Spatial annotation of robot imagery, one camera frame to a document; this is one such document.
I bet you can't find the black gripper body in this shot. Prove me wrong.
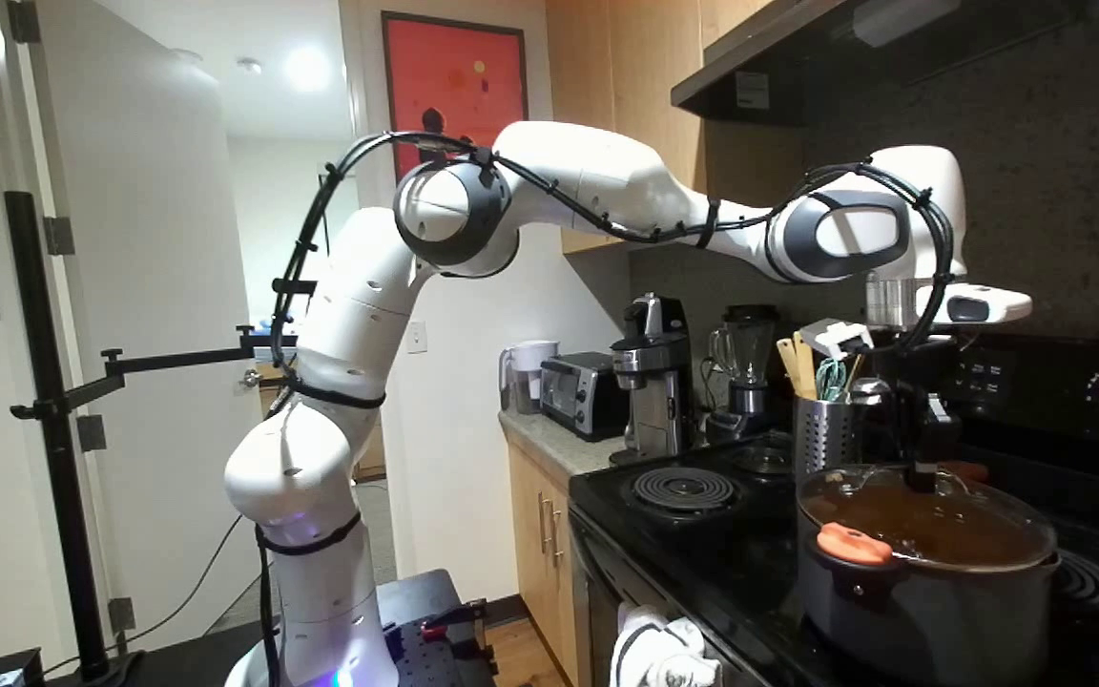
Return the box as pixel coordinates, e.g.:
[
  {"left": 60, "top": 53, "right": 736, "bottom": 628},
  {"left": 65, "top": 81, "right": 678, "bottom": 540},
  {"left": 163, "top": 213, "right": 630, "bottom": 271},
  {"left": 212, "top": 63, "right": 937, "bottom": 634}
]
[{"left": 879, "top": 335, "right": 958, "bottom": 494}]

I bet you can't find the glass pot lid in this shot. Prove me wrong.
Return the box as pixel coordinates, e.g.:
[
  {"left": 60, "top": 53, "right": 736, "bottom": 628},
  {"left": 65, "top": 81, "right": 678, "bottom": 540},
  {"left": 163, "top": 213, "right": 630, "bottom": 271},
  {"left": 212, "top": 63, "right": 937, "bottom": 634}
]
[{"left": 799, "top": 466, "right": 1056, "bottom": 576}]

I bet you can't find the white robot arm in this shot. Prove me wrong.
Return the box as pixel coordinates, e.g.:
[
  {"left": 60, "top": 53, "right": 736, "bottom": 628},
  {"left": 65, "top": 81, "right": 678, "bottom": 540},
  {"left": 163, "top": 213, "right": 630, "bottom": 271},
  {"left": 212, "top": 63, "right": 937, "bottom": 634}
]
[{"left": 225, "top": 121, "right": 1029, "bottom": 687}]

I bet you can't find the black electric stove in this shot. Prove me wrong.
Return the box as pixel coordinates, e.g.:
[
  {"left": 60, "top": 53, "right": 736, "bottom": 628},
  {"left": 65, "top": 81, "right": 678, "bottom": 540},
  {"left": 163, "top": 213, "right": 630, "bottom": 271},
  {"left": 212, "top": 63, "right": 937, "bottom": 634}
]
[{"left": 569, "top": 335, "right": 1099, "bottom": 687}]

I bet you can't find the black pot orange interior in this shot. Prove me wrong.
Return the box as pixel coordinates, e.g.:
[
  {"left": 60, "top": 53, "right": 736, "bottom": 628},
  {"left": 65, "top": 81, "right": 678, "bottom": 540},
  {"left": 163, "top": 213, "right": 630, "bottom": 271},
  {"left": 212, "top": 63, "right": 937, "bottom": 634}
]
[{"left": 799, "top": 512, "right": 1061, "bottom": 687}]

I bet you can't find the steel utensil holder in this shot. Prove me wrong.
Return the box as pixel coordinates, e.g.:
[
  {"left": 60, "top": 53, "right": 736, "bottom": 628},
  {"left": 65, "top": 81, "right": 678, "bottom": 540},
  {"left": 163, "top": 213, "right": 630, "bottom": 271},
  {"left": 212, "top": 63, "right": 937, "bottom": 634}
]
[{"left": 794, "top": 401, "right": 846, "bottom": 481}]

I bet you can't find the wooden spoon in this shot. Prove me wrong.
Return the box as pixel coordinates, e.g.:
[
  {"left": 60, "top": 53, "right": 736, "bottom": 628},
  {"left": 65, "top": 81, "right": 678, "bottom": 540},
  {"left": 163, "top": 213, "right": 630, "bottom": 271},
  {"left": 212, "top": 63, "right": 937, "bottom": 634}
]
[{"left": 778, "top": 335, "right": 815, "bottom": 401}]

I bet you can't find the silver coffee maker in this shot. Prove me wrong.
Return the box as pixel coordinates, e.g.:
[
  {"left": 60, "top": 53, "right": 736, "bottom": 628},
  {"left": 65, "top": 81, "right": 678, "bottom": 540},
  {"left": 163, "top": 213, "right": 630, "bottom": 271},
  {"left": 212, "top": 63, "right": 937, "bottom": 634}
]
[{"left": 612, "top": 294, "right": 687, "bottom": 460}]

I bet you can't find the range hood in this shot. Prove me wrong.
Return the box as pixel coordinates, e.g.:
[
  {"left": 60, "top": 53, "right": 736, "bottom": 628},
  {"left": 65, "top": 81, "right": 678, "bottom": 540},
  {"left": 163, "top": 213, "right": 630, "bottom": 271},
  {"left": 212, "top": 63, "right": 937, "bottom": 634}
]
[{"left": 672, "top": 0, "right": 1099, "bottom": 128}]

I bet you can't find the silver toaster oven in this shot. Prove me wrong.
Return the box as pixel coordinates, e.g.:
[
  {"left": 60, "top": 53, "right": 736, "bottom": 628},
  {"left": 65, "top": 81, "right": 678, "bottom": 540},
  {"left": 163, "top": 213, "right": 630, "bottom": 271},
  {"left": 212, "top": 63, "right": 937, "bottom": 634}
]
[{"left": 538, "top": 350, "right": 627, "bottom": 439}]

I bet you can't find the white striped dish towel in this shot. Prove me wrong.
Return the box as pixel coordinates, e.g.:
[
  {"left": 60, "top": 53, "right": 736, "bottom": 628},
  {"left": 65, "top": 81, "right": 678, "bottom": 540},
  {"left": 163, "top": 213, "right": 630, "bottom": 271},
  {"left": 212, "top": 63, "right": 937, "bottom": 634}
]
[{"left": 608, "top": 602, "right": 730, "bottom": 687}]

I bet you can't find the red framed wall picture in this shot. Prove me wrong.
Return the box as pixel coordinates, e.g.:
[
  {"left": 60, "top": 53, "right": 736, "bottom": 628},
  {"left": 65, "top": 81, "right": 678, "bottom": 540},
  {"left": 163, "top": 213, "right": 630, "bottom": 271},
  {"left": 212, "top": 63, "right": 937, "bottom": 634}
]
[{"left": 380, "top": 11, "right": 528, "bottom": 144}]

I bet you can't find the black camera stand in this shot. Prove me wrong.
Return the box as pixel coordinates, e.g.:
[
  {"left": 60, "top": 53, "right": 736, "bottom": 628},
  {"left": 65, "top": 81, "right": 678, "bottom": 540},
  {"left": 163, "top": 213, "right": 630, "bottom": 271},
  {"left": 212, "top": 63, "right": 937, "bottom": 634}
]
[{"left": 2, "top": 190, "right": 259, "bottom": 687}]

